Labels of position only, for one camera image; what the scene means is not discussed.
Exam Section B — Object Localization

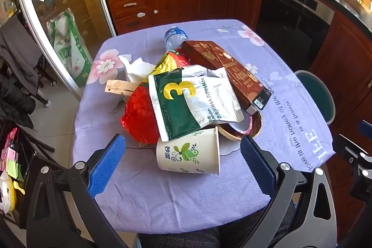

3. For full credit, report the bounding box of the clear plastic water bottle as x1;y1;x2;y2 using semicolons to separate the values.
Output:
164;27;189;51

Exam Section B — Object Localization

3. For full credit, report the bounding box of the brown cardboard box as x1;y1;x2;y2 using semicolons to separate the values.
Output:
181;40;272;115

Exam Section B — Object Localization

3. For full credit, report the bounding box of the grey coat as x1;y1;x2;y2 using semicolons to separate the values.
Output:
0;17;41;83

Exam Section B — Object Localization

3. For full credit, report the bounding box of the brown tape roll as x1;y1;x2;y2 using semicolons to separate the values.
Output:
217;110;262;142

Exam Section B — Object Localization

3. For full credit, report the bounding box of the gold and red snack packet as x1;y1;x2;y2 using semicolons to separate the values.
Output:
149;50;192;76

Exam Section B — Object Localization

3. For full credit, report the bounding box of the green and white foil pouch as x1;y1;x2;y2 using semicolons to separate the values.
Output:
148;63;245;142

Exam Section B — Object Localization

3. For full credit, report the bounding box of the brown paper bag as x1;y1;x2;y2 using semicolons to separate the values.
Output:
105;79;146;96

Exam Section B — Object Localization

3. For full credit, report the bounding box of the teal trash bin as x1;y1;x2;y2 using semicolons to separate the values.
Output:
294;70;336;125

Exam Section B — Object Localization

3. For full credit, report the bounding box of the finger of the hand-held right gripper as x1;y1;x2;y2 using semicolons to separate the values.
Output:
333;134;370;171
357;119;372;138

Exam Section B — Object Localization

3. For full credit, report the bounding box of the black chair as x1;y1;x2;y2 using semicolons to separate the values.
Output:
29;56;59;107

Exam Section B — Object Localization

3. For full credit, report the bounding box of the purple floral tablecloth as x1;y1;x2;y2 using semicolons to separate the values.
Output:
72;19;333;234

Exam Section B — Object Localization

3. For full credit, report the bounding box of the white paper cup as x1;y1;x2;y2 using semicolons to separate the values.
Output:
156;126;221;176

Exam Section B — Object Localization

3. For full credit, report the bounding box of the white paper tissue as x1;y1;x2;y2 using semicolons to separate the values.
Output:
118;55;157;83

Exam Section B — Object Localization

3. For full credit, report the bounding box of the black jacket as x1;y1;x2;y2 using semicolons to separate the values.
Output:
0;74;37;132

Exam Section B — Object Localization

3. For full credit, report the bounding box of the pink packet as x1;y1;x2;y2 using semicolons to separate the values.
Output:
1;128;18;171

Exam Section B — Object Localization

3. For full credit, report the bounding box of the green and white sack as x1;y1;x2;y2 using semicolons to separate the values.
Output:
48;11;93;88

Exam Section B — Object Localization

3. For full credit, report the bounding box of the silver sliding door frame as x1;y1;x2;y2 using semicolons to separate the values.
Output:
14;0;117;102

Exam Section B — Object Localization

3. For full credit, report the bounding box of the black built-in oven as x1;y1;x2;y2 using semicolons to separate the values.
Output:
256;0;335;63

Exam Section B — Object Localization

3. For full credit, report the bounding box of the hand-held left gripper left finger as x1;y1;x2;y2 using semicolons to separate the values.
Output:
26;134;137;248

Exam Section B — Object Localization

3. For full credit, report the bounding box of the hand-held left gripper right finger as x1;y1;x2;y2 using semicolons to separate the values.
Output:
240;135;338;248

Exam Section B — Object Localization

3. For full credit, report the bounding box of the red plastic bag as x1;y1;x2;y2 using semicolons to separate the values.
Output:
120;82;163;145

